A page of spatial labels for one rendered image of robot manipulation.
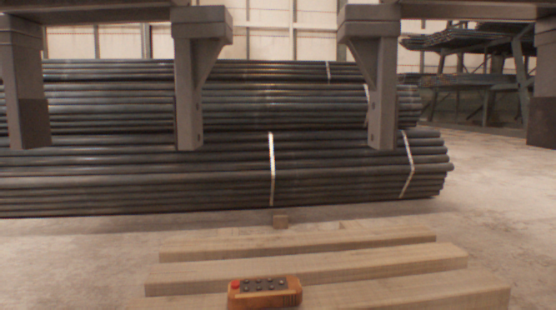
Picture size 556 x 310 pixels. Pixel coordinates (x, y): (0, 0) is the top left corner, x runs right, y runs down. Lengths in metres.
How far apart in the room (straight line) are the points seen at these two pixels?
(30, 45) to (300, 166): 1.54
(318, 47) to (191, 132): 9.38
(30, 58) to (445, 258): 1.08
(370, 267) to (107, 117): 1.62
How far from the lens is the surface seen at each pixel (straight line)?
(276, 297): 0.75
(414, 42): 8.60
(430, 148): 2.10
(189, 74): 0.21
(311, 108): 1.80
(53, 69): 2.65
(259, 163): 1.67
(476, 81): 7.32
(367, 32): 0.21
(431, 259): 1.06
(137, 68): 2.40
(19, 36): 0.29
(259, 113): 1.77
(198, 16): 0.21
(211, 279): 0.89
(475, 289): 0.97
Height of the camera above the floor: 0.69
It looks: 7 degrees down
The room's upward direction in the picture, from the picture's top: straight up
